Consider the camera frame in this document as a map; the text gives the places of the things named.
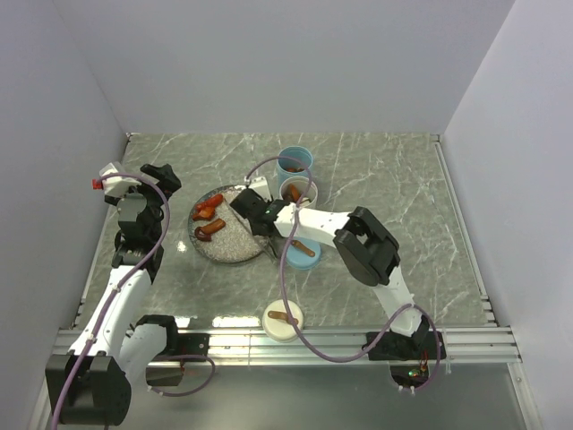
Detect white lid brown handle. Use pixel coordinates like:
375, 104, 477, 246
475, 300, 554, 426
262, 299, 304, 342

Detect metal serving tongs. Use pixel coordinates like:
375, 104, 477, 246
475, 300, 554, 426
263, 237, 279, 261

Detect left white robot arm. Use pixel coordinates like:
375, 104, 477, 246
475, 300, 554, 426
46, 163, 182, 429

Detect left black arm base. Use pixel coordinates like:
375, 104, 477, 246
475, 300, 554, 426
145, 332, 210, 388

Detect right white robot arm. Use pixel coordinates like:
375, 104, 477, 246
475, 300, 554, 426
230, 188, 430, 358

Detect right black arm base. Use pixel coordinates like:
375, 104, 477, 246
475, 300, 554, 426
367, 329, 447, 391

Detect white cylindrical container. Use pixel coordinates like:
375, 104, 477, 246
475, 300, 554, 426
279, 176, 319, 209

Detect speckled grey plate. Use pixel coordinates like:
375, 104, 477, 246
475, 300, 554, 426
187, 185, 266, 263

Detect red sausage toy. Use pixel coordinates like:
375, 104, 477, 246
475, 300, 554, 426
192, 193, 224, 221

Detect blue cylindrical container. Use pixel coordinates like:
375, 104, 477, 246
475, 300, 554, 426
277, 146, 313, 185

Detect brown sausage toy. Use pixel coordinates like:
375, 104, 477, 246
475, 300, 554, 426
193, 219, 226, 242

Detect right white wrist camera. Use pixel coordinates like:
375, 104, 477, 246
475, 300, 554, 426
246, 176, 272, 202

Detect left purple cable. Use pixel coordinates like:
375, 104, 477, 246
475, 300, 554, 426
49, 172, 217, 430

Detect blue lid brown handle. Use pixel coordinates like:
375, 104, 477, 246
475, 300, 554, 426
286, 237, 321, 271

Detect aluminium right side rail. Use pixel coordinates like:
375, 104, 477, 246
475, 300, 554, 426
430, 134, 499, 327

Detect aluminium rail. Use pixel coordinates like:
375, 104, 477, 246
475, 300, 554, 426
430, 134, 499, 327
56, 325, 523, 367

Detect aluminium front rail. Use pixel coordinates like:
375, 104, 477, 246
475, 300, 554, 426
56, 325, 523, 367

